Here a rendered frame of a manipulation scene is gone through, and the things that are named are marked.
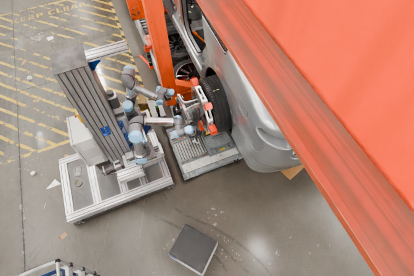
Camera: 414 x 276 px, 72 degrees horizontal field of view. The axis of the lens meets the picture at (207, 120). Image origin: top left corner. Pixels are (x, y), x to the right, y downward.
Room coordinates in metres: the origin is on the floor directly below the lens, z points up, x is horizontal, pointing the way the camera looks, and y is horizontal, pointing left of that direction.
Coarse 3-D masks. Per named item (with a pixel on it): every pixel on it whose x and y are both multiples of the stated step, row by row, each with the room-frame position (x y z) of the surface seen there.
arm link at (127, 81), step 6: (126, 78) 1.92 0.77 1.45; (132, 78) 1.96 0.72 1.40; (126, 84) 1.88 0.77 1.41; (132, 84) 1.89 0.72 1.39; (138, 84) 1.93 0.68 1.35; (138, 90) 1.87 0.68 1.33; (144, 90) 1.89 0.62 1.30; (150, 96) 1.87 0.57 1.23; (156, 96) 1.88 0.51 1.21; (162, 96) 1.91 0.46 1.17; (156, 102) 1.84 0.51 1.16; (162, 102) 1.84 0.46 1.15
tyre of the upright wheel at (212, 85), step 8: (200, 80) 2.16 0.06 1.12; (208, 80) 2.12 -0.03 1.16; (216, 80) 2.11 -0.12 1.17; (208, 88) 1.99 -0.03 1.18; (216, 88) 1.99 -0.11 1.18; (208, 96) 1.91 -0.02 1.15; (216, 96) 1.90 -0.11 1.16; (224, 96) 1.90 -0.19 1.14; (216, 104) 1.82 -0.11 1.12; (224, 104) 1.83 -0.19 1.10; (216, 112) 1.76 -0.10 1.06; (224, 112) 1.77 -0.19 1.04; (216, 120) 1.71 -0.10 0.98; (224, 120) 1.73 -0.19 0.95; (224, 128) 1.71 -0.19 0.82
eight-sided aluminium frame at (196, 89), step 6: (192, 90) 2.18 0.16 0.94; (198, 90) 2.04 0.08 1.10; (192, 96) 2.18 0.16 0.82; (198, 96) 1.96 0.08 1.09; (204, 96) 1.93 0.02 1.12; (204, 102) 1.86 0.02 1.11; (210, 114) 1.77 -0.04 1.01; (204, 120) 1.96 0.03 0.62; (210, 120) 1.72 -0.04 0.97; (204, 126) 1.87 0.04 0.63
